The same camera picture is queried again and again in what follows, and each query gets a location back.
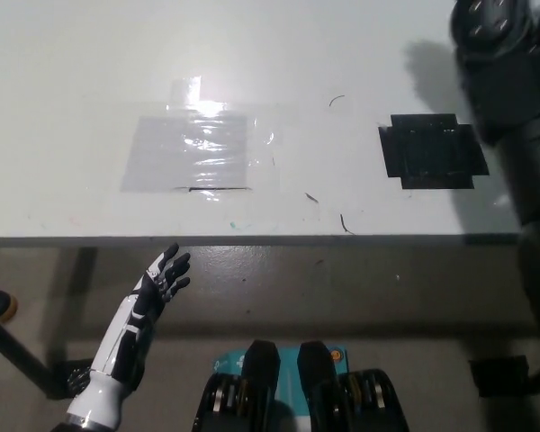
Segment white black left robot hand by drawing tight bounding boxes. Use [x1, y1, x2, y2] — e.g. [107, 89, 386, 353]
[88, 242, 193, 391]

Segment black diagonal table brace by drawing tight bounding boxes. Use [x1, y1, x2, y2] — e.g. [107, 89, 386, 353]
[0, 301, 68, 400]

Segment clear plastic sheet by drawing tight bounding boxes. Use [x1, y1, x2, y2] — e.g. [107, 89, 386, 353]
[120, 115, 249, 194]

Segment black tape patch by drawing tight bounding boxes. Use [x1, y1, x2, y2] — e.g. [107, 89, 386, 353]
[377, 113, 490, 190]

